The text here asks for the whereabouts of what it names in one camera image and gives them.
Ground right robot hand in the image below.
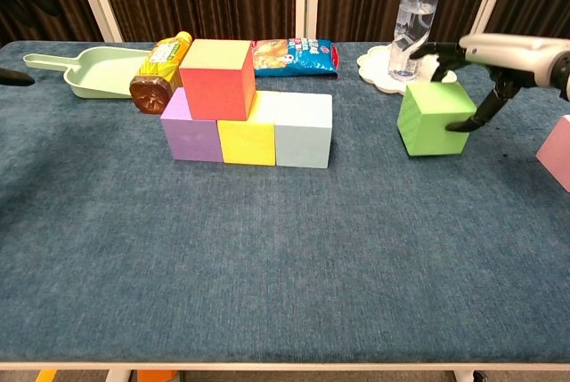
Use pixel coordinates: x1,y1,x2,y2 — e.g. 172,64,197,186
409,33,558,134

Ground pink block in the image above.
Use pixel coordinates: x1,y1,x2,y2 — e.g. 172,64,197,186
534,114,570,193

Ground green cube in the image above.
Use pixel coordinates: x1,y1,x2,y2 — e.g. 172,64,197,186
396,82,478,158

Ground red block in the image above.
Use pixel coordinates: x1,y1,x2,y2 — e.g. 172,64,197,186
178,38,258,122

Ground purple cube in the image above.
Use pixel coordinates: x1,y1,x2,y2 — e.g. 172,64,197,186
159,86,224,164

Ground white cube block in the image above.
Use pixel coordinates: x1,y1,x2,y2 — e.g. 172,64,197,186
262,92,333,170

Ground yellow cube block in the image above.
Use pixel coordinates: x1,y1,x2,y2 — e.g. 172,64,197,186
216,91,278,167

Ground mint green plastic dustpan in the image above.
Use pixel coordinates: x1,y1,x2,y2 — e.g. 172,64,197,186
22,46,155,100

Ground clear plastic water bottle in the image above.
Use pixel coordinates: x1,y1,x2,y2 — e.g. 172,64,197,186
387,0,443,83

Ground white flower-shaped plate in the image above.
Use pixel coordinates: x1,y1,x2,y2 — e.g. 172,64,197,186
355,41,459,99

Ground tea bottle with yellow label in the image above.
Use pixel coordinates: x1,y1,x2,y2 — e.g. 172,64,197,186
129,30,196,115

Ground blue and red snack bag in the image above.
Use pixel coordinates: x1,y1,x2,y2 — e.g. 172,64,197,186
251,37,340,81

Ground blue fabric table cloth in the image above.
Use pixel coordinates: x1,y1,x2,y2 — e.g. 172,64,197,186
0,40,570,364

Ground orange plastic object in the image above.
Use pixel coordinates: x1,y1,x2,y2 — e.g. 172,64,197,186
136,370,175,382

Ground white table frame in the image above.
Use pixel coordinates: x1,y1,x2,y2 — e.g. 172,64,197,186
0,360,570,382

